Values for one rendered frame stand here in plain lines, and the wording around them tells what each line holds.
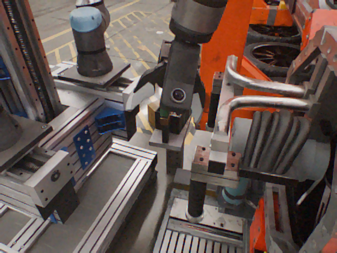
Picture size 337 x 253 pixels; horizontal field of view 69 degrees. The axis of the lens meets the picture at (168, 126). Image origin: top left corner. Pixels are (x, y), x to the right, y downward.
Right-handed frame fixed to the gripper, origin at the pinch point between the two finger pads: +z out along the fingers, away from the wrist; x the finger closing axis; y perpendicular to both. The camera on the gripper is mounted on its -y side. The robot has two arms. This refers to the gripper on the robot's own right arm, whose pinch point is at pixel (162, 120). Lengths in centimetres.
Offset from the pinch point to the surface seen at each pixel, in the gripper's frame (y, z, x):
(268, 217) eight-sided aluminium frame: -5.0, 25.4, -38.6
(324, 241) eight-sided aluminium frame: -22.3, -3.7, -25.6
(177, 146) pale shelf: 40, 55, -19
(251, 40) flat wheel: 197, 59, -96
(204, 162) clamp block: -10.1, -1.7, -7.9
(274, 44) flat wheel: 169, 46, -105
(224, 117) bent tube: -3.9, -7.9, -10.0
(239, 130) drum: 3.7, 1.7, -19.0
